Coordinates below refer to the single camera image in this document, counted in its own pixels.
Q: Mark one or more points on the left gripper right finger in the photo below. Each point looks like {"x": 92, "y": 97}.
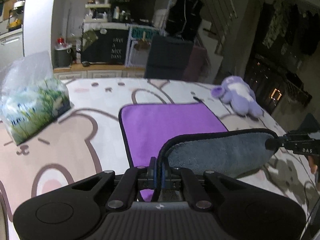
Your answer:
{"x": 166, "y": 175}

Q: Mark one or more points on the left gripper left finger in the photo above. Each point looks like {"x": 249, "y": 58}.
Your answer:
{"x": 152, "y": 173}

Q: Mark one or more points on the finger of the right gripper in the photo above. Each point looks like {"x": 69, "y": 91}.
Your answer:
{"x": 273, "y": 144}

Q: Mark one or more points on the grey purple microfibre towel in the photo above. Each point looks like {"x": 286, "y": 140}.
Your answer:
{"x": 192, "y": 136}

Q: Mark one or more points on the purple plush toy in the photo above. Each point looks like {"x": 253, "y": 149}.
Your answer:
{"x": 235, "y": 92}

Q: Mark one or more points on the cartoon bear tablecloth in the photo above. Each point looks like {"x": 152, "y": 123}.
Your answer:
{"x": 87, "y": 139}

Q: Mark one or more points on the maroon board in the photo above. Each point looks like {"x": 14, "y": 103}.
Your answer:
{"x": 197, "y": 64}

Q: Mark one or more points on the dark blue chair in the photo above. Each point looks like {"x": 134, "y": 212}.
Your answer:
{"x": 168, "y": 58}

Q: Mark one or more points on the white drawer cabinet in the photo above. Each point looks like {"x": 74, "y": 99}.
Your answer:
{"x": 78, "y": 71}

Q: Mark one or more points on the black have a nice day cloth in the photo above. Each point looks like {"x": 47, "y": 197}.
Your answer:
{"x": 105, "y": 46}

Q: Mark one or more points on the teal poison sign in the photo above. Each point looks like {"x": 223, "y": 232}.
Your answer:
{"x": 143, "y": 33}

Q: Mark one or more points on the floral tissue pack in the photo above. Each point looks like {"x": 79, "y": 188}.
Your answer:
{"x": 31, "y": 96}

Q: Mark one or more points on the dark grey trash bin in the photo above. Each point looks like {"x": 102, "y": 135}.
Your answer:
{"x": 63, "y": 56}

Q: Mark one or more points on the black garment bag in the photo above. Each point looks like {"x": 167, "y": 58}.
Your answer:
{"x": 184, "y": 19}

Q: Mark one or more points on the cream shelf organizer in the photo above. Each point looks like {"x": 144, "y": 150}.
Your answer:
{"x": 97, "y": 12}

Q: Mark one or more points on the white kitchen cabinet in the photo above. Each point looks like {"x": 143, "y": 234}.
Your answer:
{"x": 11, "y": 47}

